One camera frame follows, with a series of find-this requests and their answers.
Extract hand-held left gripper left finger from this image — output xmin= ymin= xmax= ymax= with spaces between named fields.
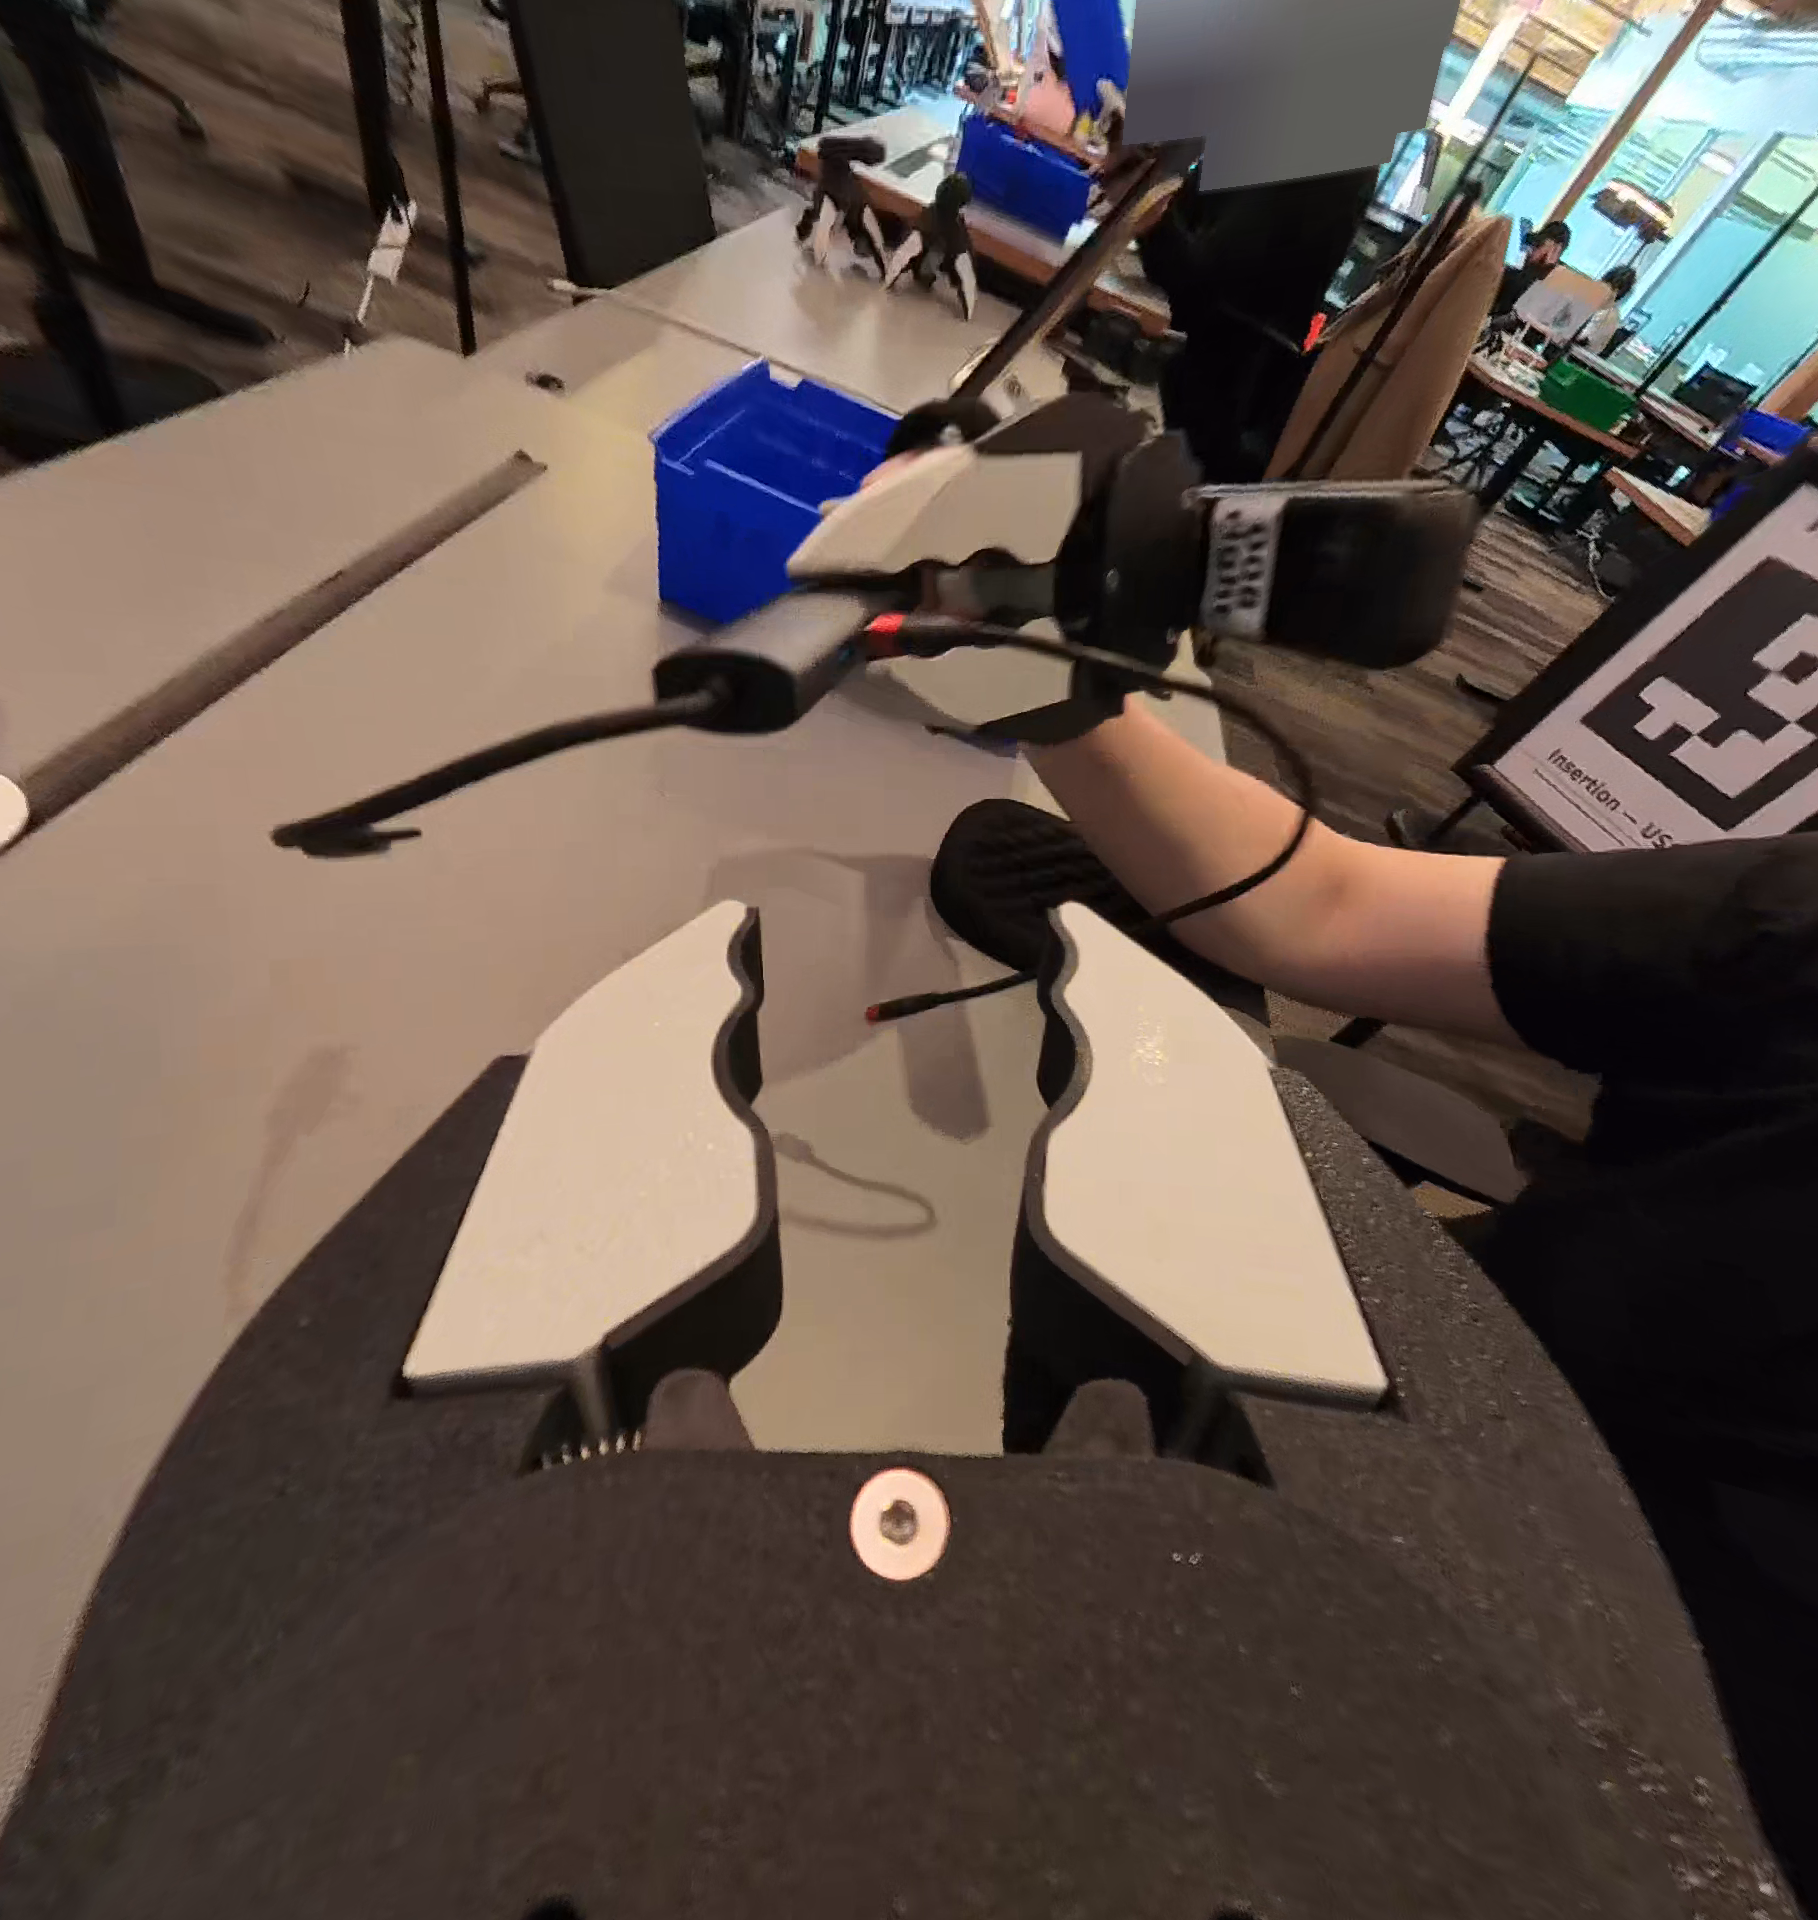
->
xmin=401 ymin=899 xmax=786 ymax=1403

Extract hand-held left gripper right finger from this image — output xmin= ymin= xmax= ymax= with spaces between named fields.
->
xmin=1013 ymin=899 xmax=1391 ymax=1420

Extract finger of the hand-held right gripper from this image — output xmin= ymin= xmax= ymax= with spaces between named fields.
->
xmin=886 ymin=391 xmax=1152 ymax=461
xmin=786 ymin=437 xmax=1088 ymax=583

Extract black usb cable red plug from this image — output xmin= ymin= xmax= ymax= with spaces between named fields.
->
xmin=859 ymin=605 xmax=1319 ymax=1026

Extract blue plastic bin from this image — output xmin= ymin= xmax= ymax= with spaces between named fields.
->
xmin=649 ymin=356 xmax=933 ymax=628

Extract grey usb hub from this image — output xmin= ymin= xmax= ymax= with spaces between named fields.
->
xmin=270 ymin=587 xmax=913 ymax=862

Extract person's right forearm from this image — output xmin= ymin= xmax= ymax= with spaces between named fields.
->
xmin=1026 ymin=701 xmax=1517 ymax=1044

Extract tan wooden board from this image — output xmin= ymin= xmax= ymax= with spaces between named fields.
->
xmin=1268 ymin=209 xmax=1514 ymax=486

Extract black white gripper tool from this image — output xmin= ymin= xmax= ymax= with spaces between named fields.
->
xmin=881 ymin=171 xmax=990 ymax=319
xmin=800 ymin=134 xmax=899 ymax=279

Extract small blue bin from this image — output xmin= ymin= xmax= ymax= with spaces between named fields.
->
xmin=954 ymin=111 xmax=1098 ymax=242

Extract black white marker sign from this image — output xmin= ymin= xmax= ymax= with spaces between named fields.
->
xmin=1455 ymin=441 xmax=1818 ymax=860

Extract black cabinet panel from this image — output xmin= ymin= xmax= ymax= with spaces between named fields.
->
xmin=504 ymin=0 xmax=719 ymax=287

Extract person's torso black shirt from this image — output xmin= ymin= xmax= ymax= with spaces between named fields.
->
xmin=1486 ymin=823 xmax=1818 ymax=1920

